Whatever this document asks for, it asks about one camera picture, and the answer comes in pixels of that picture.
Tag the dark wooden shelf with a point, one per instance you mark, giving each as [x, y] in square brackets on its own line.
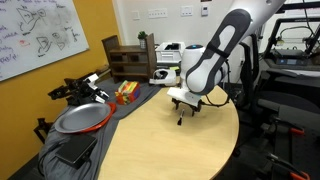
[130, 61]

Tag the white wall switch plate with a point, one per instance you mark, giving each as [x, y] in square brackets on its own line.
[186, 10]
[157, 13]

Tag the grey table cloth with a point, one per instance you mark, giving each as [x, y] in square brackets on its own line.
[110, 140]

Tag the white thermostat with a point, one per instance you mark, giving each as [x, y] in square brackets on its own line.
[204, 10]

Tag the yellow sticky note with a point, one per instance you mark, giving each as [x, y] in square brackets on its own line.
[174, 68]

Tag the black swivel chair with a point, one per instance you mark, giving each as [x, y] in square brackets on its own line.
[286, 106]

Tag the black 3D printer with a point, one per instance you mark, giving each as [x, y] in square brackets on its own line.
[293, 53]

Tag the small flat black box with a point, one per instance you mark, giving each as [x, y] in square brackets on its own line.
[76, 150]

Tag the wall whiteboard with writing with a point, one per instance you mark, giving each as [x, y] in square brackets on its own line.
[33, 33]

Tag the red round plate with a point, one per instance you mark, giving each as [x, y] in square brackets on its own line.
[108, 116]

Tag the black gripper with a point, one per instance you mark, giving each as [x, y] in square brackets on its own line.
[186, 105]

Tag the white VR headset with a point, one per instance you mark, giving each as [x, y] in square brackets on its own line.
[163, 77]

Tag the small green potted plant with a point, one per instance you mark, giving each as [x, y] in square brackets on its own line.
[142, 38]

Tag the black and white spare gripper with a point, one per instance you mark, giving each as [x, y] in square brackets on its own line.
[78, 90]

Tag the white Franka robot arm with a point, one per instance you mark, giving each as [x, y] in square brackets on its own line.
[213, 60]

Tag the red box of coloured blocks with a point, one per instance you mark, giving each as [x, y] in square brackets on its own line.
[127, 92]

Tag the black and white marker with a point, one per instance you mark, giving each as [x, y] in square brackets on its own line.
[180, 118]

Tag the grey round plate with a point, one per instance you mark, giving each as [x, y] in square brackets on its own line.
[81, 117]

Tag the white printer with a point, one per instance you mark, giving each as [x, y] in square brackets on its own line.
[170, 53]

